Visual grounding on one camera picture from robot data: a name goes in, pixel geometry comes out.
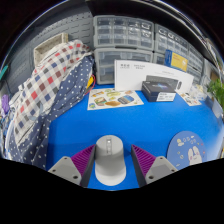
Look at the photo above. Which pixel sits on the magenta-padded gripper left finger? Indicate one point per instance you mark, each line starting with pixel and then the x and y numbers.
pixel 65 168

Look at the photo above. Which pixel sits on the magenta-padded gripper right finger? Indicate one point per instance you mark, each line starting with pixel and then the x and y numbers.
pixel 160 168

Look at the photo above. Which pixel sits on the white computer mouse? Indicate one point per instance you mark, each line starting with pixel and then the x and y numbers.
pixel 110 163

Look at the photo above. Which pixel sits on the round light blue mouse pad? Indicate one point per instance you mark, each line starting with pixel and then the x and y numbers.
pixel 185 150

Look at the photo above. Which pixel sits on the navy white-dotted cloth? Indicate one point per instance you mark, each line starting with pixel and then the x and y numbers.
pixel 63 110

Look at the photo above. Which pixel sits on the colourful sticker sheet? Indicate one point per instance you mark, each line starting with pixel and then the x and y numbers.
pixel 113 99
pixel 190 99

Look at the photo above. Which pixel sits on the small dark box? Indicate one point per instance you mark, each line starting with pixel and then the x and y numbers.
pixel 156 90

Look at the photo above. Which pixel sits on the clear plastic bag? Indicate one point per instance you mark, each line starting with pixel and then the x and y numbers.
pixel 200 91

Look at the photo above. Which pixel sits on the red blue checked cloth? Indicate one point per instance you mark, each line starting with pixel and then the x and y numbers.
pixel 46 83

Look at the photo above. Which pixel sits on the purple soft item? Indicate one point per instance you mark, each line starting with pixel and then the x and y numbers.
pixel 5 104

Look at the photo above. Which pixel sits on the green potted plant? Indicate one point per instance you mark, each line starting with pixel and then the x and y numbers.
pixel 217 93

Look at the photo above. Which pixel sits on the white keyboard box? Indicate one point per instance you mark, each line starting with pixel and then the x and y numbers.
pixel 130 75

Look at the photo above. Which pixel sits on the yellow card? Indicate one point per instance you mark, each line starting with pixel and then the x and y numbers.
pixel 176 61

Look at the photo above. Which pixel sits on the white woven basket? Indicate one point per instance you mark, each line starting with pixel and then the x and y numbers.
pixel 50 46

